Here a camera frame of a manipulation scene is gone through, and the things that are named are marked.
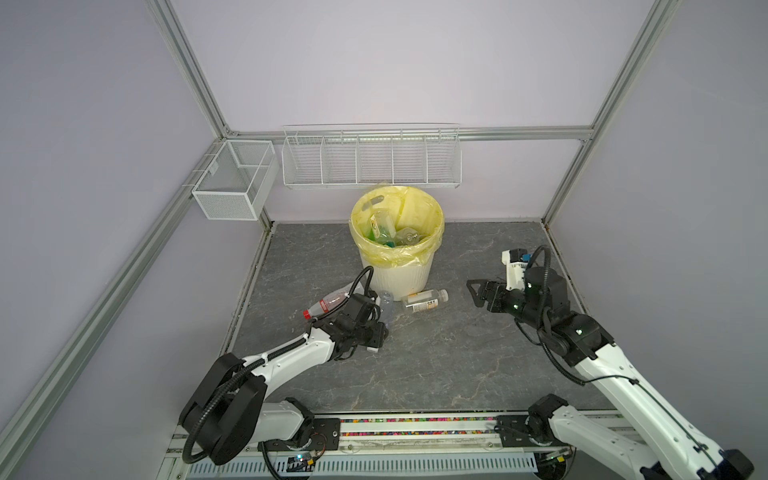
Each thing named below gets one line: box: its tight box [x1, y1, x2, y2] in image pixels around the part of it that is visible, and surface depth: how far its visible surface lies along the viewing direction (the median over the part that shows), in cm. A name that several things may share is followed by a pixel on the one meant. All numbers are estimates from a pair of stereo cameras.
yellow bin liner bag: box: [349, 185, 445, 268], surface depth 91 cm
